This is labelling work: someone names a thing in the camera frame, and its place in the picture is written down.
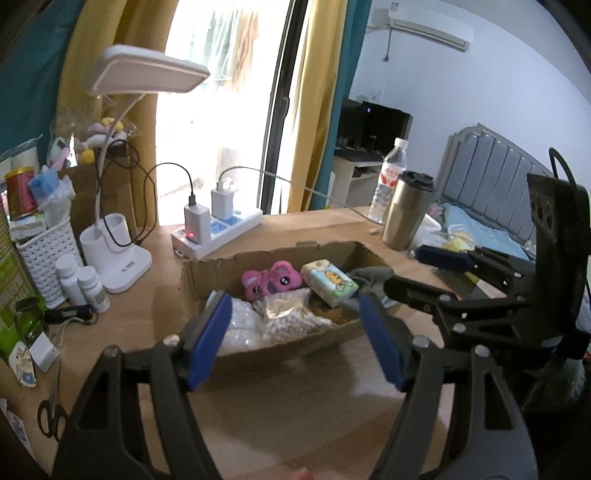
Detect white power strip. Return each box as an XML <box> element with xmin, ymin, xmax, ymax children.
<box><xmin>171</xmin><ymin>209</ymin><xmax>264</xmax><ymax>259</ymax></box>

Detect cardboard box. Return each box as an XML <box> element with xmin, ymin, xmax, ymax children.
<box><xmin>180</xmin><ymin>240</ymin><xmax>407</xmax><ymax>370</ymax></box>

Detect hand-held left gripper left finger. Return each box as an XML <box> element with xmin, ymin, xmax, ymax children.
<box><xmin>51</xmin><ymin>291</ymin><xmax>234</xmax><ymax>480</ymax></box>

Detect green printed package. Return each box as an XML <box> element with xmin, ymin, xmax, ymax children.
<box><xmin>0</xmin><ymin>249</ymin><xmax>47</xmax><ymax>356</ymax></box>

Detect clear water bottle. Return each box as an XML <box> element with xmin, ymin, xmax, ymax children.
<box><xmin>368</xmin><ymin>137</ymin><xmax>410</xmax><ymax>224</ymax></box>

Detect teal curtain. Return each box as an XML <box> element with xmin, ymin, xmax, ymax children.
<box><xmin>0</xmin><ymin>0</ymin><xmax>86</xmax><ymax>158</ymax></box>
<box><xmin>323</xmin><ymin>0</ymin><xmax>372</xmax><ymax>208</ymax></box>

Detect floral patterned pouch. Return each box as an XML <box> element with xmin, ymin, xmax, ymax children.
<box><xmin>11</xmin><ymin>346</ymin><xmax>38</xmax><ymax>386</ymax></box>

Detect white desk lamp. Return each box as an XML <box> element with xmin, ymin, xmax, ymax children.
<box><xmin>79</xmin><ymin>44</ymin><xmax>211</xmax><ymax>294</ymax></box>

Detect black charging cable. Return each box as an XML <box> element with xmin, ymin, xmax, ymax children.
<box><xmin>95</xmin><ymin>138</ymin><xmax>198</xmax><ymax>250</ymax></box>

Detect blue sponge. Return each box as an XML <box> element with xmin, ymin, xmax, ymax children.
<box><xmin>28</xmin><ymin>167</ymin><xmax>61</xmax><ymax>201</ymax></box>

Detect light blue blanket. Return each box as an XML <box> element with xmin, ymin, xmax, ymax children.
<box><xmin>438</xmin><ymin>203</ymin><xmax>532</xmax><ymax>259</ymax></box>

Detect small black device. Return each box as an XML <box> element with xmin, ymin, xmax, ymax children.
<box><xmin>44</xmin><ymin>305</ymin><xmax>93</xmax><ymax>324</ymax></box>

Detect grey bed headboard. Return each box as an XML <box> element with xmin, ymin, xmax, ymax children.
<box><xmin>436</xmin><ymin>122</ymin><xmax>555</xmax><ymax>245</ymax></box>

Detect dark grey cloth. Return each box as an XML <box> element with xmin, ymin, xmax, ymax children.
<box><xmin>348</xmin><ymin>265</ymin><xmax>402</xmax><ymax>310</ymax></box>

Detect small white box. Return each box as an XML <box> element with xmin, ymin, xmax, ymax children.
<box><xmin>30</xmin><ymin>332</ymin><xmax>61</xmax><ymax>370</ymax></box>

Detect white cabinet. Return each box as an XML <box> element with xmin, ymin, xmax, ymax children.
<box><xmin>331</xmin><ymin>150</ymin><xmax>384</xmax><ymax>213</ymax></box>

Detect steel tumbler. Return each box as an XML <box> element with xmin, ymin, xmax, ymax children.
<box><xmin>381</xmin><ymin>171</ymin><xmax>435</xmax><ymax>251</ymax></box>

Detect bag of cotton pads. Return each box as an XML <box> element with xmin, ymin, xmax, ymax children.
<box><xmin>205</xmin><ymin>291</ymin><xmax>266</xmax><ymax>357</ymax></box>

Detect brown paper bag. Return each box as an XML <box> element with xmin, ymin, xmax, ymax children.
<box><xmin>58</xmin><ymin>164</ymin><xmax>139</xmax><ymax>241</ymax></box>

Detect cartoon printed tissue pack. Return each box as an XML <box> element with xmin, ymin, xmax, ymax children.
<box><xmin>300</xmin><ymin>259</ymin><xmax>360</xmax><ymax>308</ymax></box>

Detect white pill bottle green label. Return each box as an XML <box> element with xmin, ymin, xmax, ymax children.
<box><xmin>76</xmin><ymin>267</ymin><xmax>112</xmax><ymax>313</ymax></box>

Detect pink plush toy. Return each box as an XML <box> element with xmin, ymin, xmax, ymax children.
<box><xmin>242</xmin><ymin>261</ymin><xmax>311</xmax><ymax>303</ymax></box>

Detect white air conditioner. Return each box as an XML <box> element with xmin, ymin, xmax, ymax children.
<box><xmin>388</xmin><ymin>4</ymin><xmax>475</xmax><ymax>51</ymax></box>

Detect black appliance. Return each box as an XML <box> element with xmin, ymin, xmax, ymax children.
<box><xmin>337</xmin><ymin>99</ymin><xmax>414</xmax><ymax>155</ymax></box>

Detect clear plastic bag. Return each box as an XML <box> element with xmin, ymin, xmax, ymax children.
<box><xmin>41</xmin><ymin>178</ymin><xmax>77</xmax><ymax>227</ymax></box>

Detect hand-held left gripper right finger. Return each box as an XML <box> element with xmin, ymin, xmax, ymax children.
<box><xmin>358</xmin><ymin>294</ymin><xmax>541</xmax><ymax>480</ymax></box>

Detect white charger with black plug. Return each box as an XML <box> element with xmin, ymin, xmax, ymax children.
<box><xmin>184</xmin><ymin>196</ymin><xmax>213</xmax><ymax>245</ymax></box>

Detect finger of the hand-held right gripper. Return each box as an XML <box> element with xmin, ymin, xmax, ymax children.
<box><xmin>382</xmin><ymin>276</ymin><xmax>539</xmax><ymax>356</ymax></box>
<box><xmin>414</xmin><ymin>244</ymin><xmax>539</xmax><ymax>289</ymax></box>

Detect red tin can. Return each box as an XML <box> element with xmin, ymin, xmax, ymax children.
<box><xmin>4</xmin><ymin>168</ymin><xmax>40</xmax><ymax>220</ymax></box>

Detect white plastic basket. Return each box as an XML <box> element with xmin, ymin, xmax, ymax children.
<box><xmin>16</xmin><ymin>215</ymin><xmax>86</xmax><ymax>309</ymax></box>

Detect black door frame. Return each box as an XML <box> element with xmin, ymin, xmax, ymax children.
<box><xmin>259</xmin><ymin>0</ymin><xmax>310</xmax><ymax>217</ymax></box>

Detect yellow tissue pack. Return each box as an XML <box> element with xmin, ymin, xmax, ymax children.
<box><xmin>443</xmin><ymin>233</ymin><xmax>476</xmax><ymax>252</ymax></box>

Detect black scissors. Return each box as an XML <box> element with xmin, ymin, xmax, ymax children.
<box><xmin>37</xmin><ymin>399</ymin><xmax>70</xmax><ymax>439</ymax></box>

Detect yellow curtain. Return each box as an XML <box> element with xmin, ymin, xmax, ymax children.
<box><xmin>286</xmin><ymin>0</ymin><xmax>352</xmax><ymax>215</ymax></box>
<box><xmin>55</xmin><ymin>0</ymin><xmax>181</xmax><ymax>217</ymax></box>

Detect white charger with white cable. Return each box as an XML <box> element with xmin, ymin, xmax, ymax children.
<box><xmin>211</xmin><ymin>182</ymin><xmax>238</xmax><ymax>220</ymax></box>

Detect hanging laundry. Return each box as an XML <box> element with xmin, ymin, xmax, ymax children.
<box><xmin>203</xmin><ymin>9</ymin><xmax>259</xmax><ymax>88</ymax></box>

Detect clear bag of plush toys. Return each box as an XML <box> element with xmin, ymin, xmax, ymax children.
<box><xmin>48</xmin><ymin>108</ymin><xmax>139</xmax><ymax>167</ymax></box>

